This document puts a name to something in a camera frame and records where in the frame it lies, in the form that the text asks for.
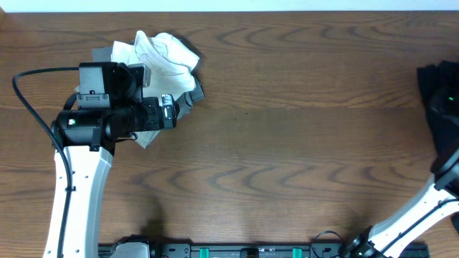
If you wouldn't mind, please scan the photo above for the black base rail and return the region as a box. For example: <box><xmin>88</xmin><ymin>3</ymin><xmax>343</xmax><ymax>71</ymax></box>
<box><xmin>97</xmin><ymin>234</ymin><xmax>430</xmax><ymax>258</ymax></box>

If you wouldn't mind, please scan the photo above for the black t-shirt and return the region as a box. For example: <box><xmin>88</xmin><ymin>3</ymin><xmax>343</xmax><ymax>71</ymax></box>
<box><xmin>417</xmin><ymin>60</ymin><xmax>458</xmax><ymax>155</ymax></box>

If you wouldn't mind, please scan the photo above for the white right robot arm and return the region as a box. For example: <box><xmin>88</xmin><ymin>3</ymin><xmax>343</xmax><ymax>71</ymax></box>
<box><xmin>343</xmin><ymin>139</ymin><xmax>458</xmax><ymax>257</ymax></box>

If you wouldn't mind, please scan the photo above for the white crumpled t-shirt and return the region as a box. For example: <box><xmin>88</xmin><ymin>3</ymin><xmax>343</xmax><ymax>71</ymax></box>
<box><xmin>74</xmin><ymin>30</ymin><xmax>201</xmax><ymax>150</ymax></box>

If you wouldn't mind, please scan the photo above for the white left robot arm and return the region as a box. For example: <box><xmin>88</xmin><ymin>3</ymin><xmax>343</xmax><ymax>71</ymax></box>
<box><xmin>44</xmin><ymin>62</ymin><xmax>179</xmax><ymax>257</ymax></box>

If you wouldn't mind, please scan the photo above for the grey crumpled garment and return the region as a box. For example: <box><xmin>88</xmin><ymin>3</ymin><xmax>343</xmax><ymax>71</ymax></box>
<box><xmin>92</xmin><ymin>47</ymin><xmax>204</xmax><ymax>119</ymax></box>

